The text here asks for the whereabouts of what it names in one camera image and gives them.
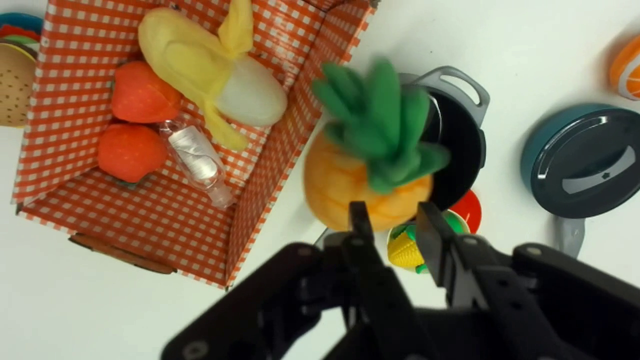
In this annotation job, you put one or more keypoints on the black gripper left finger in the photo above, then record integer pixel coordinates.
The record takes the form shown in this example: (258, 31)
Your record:
(363, 267)

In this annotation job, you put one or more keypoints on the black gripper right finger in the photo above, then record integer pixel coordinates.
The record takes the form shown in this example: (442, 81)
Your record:
(480, 286)

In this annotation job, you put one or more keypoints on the pineapple plush toy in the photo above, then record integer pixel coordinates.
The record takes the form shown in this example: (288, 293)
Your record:
(340, 180)

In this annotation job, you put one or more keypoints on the yellow green toy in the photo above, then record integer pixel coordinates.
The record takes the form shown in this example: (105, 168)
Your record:
(402, 250)

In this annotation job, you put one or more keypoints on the small red toy fruit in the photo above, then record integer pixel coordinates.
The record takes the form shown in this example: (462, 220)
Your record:
(470, 210)

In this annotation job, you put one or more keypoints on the black pot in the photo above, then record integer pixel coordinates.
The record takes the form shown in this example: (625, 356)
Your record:
(460, 153)

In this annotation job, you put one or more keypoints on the red checkered cardboard box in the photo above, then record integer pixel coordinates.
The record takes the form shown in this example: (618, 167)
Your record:
(166, 220)

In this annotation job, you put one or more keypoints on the orange fruit toy lower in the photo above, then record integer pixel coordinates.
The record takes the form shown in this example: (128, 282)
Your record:
(131, 153)

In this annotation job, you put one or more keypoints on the orange fruit toy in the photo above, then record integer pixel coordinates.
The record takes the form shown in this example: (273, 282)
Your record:
(131, 153)
(140, 93)

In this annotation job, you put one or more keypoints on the orange half toy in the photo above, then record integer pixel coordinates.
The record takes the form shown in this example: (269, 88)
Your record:
(628, 71)

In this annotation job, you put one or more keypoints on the banana plush toy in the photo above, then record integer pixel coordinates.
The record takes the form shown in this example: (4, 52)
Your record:
(187, 52)

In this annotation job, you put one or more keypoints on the orange fruit toy upper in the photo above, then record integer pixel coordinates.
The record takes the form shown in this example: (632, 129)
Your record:
(140, 93)

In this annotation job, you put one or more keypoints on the burger toy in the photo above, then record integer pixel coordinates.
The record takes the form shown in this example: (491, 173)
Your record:
(12, 73)

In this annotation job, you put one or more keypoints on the clear plastic bottle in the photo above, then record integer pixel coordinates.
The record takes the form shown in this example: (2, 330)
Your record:
(193, 153)

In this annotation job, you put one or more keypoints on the small blue plate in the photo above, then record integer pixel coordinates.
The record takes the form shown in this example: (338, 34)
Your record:
(21, 19)

